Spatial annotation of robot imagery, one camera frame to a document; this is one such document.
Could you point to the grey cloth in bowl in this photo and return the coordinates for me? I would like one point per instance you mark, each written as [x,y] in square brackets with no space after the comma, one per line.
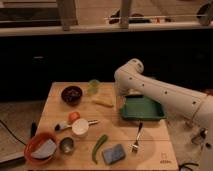
[45,150]

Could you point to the green chili pepper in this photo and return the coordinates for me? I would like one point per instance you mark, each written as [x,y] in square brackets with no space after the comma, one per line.
[96,147]

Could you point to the orange tomato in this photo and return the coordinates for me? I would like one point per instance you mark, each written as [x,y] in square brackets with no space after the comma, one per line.
[73,116]

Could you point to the black marker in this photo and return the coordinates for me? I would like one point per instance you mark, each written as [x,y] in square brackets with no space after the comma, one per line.
[33,129]

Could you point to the blue sponge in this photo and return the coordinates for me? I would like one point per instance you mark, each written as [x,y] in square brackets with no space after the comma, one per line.
[113,154]

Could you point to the green plastic tray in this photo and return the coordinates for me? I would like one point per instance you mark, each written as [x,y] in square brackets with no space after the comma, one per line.
[140,107]

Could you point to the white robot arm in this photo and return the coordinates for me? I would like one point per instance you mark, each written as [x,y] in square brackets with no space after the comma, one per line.
[195,105]

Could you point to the metal fork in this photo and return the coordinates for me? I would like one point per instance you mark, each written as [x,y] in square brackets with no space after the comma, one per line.
[135,145]

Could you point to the green translucent cup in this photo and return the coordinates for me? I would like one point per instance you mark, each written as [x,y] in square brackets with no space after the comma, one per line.
[93,86]

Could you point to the small metal cup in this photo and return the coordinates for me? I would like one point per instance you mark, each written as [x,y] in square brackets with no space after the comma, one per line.
[66,145]

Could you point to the white paper cup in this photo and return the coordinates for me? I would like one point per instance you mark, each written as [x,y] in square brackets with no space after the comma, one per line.
[80,127]

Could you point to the knife with grey handle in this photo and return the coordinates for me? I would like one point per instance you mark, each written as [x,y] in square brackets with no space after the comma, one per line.
[64,125]

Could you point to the orange bowl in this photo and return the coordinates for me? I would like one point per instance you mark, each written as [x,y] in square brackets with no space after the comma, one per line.
[34,143]

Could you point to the dark bowl with beans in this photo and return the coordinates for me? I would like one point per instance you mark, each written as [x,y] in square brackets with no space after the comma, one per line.
[71,95]

